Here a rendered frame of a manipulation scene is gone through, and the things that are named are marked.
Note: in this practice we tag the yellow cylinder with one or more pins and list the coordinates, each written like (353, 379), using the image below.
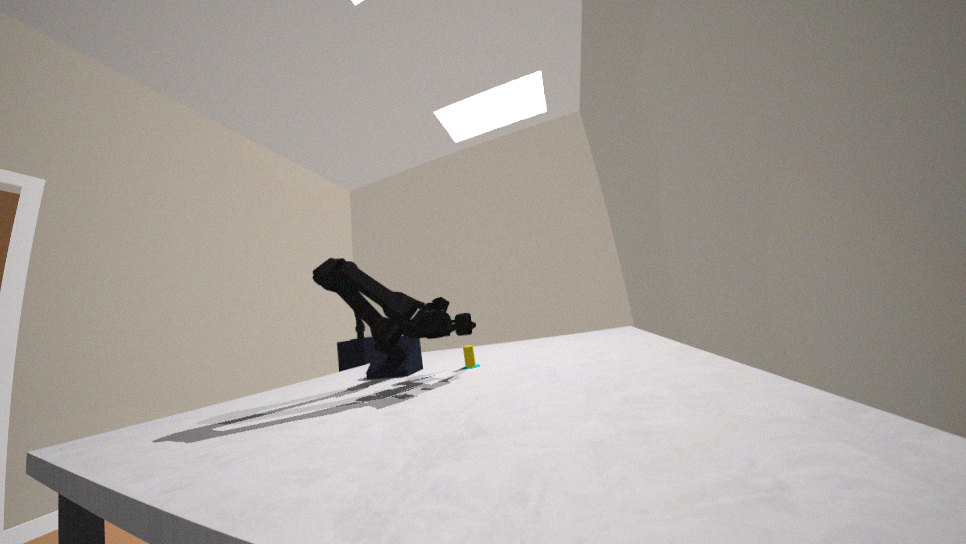
(469, 356)

